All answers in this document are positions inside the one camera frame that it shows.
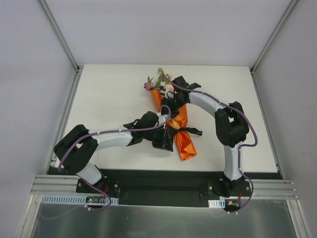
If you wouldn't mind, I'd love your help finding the aluminium frame post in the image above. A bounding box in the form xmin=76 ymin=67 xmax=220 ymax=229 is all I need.
xmin=37 ymin=0 xmax=80 ymax=73
xmin=250 ymin=0 xmax=300 ymax=75

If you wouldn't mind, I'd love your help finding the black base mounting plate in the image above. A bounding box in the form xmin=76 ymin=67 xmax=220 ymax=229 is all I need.
xmin=75 ymin=168 xmax=253 ymax=206

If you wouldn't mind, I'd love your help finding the white slotted cable duct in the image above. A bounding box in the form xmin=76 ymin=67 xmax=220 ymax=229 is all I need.
xmin=42 ymin=194 xmax=119 ymax=206
xmin=208 ymin=199 xmax=240 ymax=209

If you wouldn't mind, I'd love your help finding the right aluminium frame post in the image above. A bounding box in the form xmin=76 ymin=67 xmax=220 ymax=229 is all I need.
xmin=250 ymin=0 xmax=300 ymax=75

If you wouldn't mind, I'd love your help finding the left aluminium frame post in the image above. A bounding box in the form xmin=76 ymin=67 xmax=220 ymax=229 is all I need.
xmin=37 ymin=0 xmax=80 ymax=73

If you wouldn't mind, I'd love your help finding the right white slotted cable duct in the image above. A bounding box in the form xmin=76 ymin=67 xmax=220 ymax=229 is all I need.
xmin=208 ymin=199 xmax=240 ymax=209

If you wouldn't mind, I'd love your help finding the mauve fake rose stem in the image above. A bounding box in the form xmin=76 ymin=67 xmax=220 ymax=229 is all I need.
xmin=144 ymin=77 xmax=155 ymax=91

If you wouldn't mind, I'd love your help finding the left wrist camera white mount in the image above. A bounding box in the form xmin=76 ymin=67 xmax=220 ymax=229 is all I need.
xmin=157 ymin=112 xmax=170 ymax=124

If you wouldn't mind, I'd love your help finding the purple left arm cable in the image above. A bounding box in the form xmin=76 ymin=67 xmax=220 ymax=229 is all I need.
xmin=58 ymin=105 xmax=172 ymax=206

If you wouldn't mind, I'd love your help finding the left white slotted cable duct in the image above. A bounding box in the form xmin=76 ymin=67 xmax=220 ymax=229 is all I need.
xmin=42 ymin=194 xmax=119 ymax=206

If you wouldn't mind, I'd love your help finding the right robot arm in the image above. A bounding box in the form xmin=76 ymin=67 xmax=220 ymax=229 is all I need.
xmin=162 ymin=73 xmax=249 ymax=196

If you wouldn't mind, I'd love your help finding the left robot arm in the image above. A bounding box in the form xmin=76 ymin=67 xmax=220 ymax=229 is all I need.
xmin=53 ymin=111 xmax=170 ymax=193

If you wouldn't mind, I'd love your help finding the black ribbon with gold text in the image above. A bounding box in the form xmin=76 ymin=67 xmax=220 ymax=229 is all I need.
xmin=174 ymin=127 xmax=203 ymax=136

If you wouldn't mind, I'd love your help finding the orange wrapping paper sheet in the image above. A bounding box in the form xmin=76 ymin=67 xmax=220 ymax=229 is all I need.
xmin=150 ymin=89 xmax=198 ymax=161

